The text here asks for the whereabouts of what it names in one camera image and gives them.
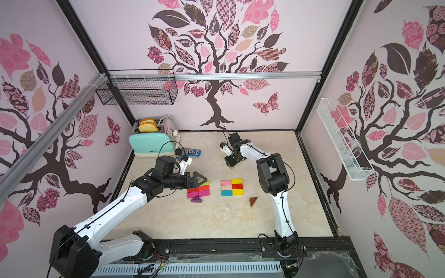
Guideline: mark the black wire basket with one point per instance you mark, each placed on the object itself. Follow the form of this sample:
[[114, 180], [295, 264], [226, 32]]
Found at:
[[149, 87]]

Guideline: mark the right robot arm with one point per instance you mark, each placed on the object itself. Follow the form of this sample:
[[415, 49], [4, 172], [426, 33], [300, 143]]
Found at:
[[274, 181]]

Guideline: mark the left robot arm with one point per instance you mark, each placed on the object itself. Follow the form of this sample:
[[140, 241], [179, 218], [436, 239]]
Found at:
[[78, 251]]

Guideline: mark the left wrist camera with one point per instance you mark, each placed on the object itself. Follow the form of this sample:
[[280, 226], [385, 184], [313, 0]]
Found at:
[[166, 164]]

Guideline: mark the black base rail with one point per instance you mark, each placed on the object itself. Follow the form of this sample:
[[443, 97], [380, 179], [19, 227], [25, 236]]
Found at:
[[315, 257]]

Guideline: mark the yellow toast back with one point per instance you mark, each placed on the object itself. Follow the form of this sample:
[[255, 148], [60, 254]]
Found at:
[[147, 121]]

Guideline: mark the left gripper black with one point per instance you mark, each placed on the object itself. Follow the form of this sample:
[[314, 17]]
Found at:
[[187, 185]]

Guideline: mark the mint green toaster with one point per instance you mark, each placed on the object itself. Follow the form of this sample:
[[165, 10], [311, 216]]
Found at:
[[163, 142]]

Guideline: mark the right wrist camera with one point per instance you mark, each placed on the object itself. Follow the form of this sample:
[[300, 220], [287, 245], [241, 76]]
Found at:
[[225, 148]]

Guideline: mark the white wire shelf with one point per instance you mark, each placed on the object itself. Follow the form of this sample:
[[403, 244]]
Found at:
[[335, 119]]

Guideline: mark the white slotted cable duct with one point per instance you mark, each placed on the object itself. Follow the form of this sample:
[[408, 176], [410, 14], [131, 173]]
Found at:
[[189, 270]]

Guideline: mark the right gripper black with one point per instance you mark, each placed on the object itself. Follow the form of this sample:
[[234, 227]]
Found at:
[[230, 161]]

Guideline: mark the purple triangle block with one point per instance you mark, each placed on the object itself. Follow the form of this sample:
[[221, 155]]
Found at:
[[196, 199]]

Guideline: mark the magenta block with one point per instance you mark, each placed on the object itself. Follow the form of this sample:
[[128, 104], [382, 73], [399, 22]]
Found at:
[[191, 195], [203, 193]]

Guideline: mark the yellow toast front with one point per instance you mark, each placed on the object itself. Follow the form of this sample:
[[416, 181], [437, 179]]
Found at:
[[148, 128]]

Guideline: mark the brown triangle block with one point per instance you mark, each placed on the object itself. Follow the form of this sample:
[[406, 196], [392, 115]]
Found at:
[[252, 201]]

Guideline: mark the pink block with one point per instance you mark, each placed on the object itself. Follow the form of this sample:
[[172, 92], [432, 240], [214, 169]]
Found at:
[[226, 183]]

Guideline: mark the yellow block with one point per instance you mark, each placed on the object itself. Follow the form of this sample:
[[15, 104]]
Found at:
[[238, 192], [237, 181]]

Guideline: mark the yellow toast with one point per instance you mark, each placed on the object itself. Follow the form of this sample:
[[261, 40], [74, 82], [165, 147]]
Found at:
[[148, 128], [147, 121]]

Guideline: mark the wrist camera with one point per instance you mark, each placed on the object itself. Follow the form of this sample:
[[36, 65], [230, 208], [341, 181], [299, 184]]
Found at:
[[225, 148], [166, 164]]

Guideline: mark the teal rectangular block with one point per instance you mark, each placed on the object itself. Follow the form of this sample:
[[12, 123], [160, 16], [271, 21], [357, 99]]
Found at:
[[226, 193]]

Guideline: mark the beige rectangular block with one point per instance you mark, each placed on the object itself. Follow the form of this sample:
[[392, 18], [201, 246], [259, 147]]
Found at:
[[226, 187]]

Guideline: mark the blue candy bag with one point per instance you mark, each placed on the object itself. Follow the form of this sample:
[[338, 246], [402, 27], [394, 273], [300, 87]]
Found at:
[[192, 152]]

